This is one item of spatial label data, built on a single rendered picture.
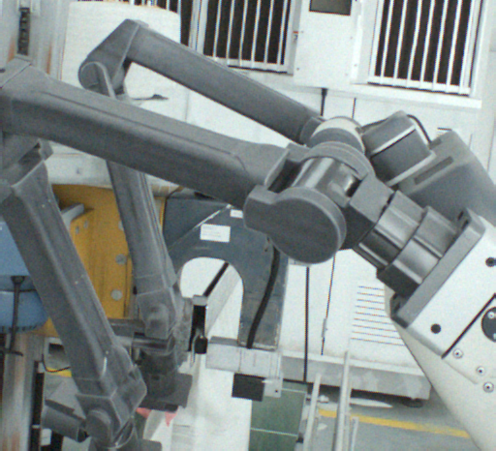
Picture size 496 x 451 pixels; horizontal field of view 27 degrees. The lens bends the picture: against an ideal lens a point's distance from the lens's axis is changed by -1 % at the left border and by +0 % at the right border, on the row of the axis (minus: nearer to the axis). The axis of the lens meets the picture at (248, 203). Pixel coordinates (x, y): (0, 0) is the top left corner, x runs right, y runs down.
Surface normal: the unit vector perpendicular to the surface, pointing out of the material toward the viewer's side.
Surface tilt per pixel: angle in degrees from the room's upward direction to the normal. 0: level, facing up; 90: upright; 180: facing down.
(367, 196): 42
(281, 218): 117
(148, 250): 84
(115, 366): 79
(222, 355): 90
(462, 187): 66
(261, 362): 90
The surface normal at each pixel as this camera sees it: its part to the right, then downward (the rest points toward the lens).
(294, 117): -0.29, 0.00
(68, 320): -0.36, 0.54
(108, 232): -0.12, 0.16
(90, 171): 0.52, 0.21
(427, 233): 0.23, -0.31
